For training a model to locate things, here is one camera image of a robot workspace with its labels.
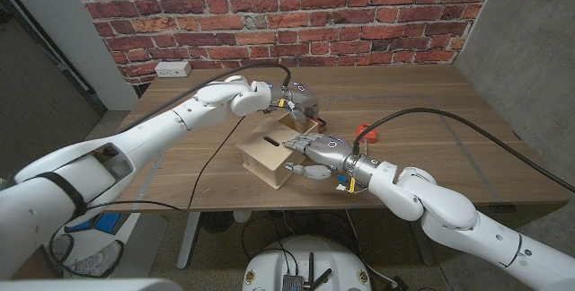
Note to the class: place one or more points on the red brick printed backdrop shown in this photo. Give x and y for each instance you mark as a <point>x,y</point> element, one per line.
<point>359,12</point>

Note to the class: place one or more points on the white power outlet strip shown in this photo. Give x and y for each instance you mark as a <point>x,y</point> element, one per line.
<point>173,69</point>

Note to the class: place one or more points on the tilted black antenna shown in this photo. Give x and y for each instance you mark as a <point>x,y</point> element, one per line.
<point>323,277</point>

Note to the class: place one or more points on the white robot torso edge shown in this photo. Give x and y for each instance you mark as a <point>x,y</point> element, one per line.
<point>90,285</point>

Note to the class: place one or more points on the wooden box with slot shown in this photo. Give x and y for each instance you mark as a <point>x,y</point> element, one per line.
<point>262,158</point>

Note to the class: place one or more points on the small grey computer box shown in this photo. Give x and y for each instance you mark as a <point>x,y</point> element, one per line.
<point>293,283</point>

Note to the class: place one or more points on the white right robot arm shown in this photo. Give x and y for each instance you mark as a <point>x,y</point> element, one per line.
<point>449,214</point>

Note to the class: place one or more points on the white round table foot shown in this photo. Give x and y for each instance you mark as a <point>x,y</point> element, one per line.
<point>242,216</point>

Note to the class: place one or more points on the white table leg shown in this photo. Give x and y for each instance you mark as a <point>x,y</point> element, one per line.
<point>188,237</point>

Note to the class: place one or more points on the wooden drawer with red front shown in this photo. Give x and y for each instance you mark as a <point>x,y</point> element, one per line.
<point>310,126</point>

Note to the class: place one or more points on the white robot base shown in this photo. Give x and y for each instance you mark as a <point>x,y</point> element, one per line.
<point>323,259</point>

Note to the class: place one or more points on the person with grey sneakers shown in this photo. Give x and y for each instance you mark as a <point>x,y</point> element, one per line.
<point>96,261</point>

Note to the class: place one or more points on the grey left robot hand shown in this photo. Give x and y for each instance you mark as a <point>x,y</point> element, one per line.
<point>303,95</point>

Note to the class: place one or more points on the grey table leg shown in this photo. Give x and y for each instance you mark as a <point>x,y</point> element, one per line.
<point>424,250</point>

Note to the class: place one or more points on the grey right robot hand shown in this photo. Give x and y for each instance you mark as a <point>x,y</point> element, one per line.
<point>330,152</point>

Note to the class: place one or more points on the black floor plug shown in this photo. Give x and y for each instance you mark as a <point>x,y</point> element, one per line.
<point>400,284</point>

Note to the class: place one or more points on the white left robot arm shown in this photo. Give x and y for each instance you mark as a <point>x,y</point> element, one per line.
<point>170,122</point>

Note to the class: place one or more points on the straight black antenna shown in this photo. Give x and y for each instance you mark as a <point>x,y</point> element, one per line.
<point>311,268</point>

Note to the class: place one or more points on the blue foot pedal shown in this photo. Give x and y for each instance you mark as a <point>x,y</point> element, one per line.
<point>108,222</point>
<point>80,225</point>

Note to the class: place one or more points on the dark round floor object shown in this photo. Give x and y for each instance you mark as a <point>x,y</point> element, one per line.
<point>215,223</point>

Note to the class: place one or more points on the red block with metal pin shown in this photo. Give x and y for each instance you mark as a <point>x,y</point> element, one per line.
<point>365,134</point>

